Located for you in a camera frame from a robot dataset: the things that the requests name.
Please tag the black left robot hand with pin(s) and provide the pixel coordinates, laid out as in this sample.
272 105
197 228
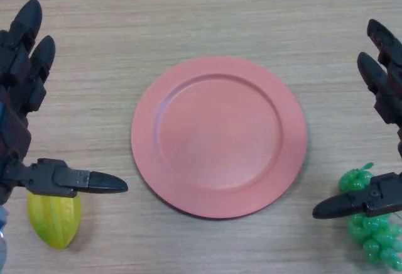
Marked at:
15 135

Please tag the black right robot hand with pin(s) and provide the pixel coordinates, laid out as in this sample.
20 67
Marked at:
383 192

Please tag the yellow green starfruit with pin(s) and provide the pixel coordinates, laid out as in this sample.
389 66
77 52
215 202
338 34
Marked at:
56 220

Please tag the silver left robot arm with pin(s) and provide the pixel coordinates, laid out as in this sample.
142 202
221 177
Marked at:
2 236

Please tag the pink round plate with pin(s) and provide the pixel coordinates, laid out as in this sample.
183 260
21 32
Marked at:
220 135

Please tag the green plastic grape bunch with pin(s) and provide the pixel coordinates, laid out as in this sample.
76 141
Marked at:
377 239

